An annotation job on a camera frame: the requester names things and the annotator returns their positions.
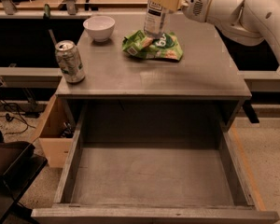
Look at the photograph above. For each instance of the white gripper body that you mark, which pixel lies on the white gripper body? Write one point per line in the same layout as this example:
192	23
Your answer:
195	2

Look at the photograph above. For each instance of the clear plastic water bottle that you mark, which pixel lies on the clear plastic water bottle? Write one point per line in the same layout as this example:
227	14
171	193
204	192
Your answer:
155	19

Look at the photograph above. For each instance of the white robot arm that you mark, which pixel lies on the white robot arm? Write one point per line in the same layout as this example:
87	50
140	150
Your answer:
247	22

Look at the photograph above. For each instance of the silver green soda can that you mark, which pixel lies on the silver green soda can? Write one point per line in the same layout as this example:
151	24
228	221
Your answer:
68	59

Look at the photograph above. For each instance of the green chip bag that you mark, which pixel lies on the green chip bag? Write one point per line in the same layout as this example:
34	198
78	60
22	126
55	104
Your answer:
142	46

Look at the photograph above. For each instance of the white ceramic bowl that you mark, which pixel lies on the white ceramic bowl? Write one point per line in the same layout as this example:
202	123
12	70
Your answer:
99	28

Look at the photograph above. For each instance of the grey cabinet with open drawer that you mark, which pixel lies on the grey cabinet with open drawer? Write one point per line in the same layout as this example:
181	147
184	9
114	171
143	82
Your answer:
152	143

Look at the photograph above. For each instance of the light wooden box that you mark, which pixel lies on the light wooden box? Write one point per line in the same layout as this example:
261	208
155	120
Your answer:
49	133

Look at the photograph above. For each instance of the black chair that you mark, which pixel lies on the black chair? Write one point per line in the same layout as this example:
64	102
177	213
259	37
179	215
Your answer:
19	166

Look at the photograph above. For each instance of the green handled tool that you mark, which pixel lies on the green handled tool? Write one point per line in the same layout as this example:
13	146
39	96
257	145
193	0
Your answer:
46	17

